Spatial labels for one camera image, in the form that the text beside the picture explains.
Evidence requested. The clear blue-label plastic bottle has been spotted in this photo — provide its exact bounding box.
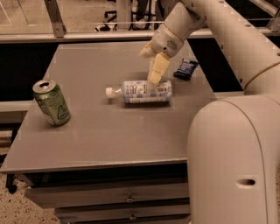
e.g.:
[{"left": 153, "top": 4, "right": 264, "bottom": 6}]
[{"left": 106, "top": 80, "right": 172, "bottom": 104}]

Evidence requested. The grey drawer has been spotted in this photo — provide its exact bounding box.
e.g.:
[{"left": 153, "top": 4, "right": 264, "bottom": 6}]
[
  {"left": 55, "top": 204, "right": 190, "bottom": 222},
  {"left": 25, "top": 183, "right": 189, "bottom": 208}
]

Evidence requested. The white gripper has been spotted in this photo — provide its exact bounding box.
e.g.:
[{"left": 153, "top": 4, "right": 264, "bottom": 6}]
[{"left": 139, "top": 24, "right": 184, "bottom": 86}]

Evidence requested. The grey drawer cabinet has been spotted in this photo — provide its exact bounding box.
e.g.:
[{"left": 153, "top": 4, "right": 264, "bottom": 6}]
[{"left": 0, "top": 40, "right": 245, "bottom": 224}]

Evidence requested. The grey metal railing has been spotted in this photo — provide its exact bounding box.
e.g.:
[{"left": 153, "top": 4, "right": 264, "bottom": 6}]
[{"left": 0, "top": 0, "right": 280, "bottom": 45}]

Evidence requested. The blue snack bar wrapper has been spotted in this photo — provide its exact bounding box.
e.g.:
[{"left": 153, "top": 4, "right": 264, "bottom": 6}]
[{"left": 173, "top": 59, "right": 199, "bottom": 80}]

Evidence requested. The green soda can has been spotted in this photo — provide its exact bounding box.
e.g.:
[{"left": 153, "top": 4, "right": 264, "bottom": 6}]
[{"left": 32, "top": 80, "right": 71, "bottom": 126}]

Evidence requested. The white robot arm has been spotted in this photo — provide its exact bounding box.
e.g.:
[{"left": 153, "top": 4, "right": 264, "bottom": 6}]
[{"left": 140, "top": 0, "right": 280, "bottom": 224}]

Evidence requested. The grey top drawer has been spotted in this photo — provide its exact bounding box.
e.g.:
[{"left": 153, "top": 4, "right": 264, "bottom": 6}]
[{"left": 25, "top": 183, "right": 189, "bottom": 208}]

